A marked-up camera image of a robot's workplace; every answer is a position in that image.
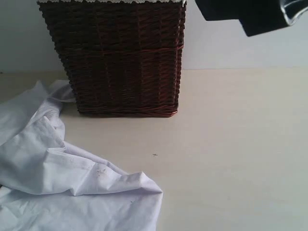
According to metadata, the white t-shirt red print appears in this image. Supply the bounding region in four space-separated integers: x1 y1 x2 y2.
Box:
0 80 163 231

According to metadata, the dark red wicker basket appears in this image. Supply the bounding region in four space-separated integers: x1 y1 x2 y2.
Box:
37 0 186 117

